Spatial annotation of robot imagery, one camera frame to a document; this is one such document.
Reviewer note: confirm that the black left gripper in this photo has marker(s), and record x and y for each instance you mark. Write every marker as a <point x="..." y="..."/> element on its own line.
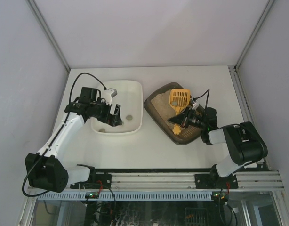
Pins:
<point x="111" y="117"/>

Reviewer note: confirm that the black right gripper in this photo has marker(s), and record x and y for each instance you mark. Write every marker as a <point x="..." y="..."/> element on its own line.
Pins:
<point x="185" y="120"/>

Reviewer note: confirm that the yellow plastic litter scoop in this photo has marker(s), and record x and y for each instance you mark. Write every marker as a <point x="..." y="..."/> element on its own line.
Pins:
<point x="182" y="97"/>

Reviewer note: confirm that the dark translucent litter box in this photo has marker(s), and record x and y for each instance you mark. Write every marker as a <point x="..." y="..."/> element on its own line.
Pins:
<point x="158" y="107"/>

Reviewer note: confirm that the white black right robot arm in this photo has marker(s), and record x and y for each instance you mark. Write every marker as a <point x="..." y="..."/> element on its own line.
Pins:
<point x="245" y="145"/>

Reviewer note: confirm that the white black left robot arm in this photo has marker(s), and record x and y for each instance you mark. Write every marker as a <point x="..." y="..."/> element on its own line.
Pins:
<point x="45" y="168"/>

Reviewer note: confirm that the white plastic waste bin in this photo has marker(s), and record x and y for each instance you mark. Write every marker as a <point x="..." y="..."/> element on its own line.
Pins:
<point x="130" y="97"/>

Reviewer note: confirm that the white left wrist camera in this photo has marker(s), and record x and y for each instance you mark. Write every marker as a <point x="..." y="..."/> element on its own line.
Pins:
<point x="108" y="95"/>

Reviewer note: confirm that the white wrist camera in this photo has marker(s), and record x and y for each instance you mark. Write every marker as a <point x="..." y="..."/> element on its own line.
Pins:
<point x="108" y="95"/>
<point x="194" y="104"/>

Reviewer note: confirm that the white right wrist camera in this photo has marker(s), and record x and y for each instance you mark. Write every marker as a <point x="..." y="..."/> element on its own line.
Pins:
<point x="194" y="104"/>

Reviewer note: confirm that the aluminium front rail frame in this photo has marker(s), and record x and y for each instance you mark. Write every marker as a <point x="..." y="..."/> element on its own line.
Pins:
<point x="247" y="181"/>

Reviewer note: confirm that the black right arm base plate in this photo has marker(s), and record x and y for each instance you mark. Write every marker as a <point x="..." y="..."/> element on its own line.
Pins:
<point x="205" y="181"/>

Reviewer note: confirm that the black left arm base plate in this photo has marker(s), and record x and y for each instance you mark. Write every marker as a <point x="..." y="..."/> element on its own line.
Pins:
<point x="97" y="181"/>

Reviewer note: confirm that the grey slotted cable duct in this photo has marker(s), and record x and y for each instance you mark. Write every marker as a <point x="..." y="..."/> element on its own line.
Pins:
<point x="129" y="196"/>

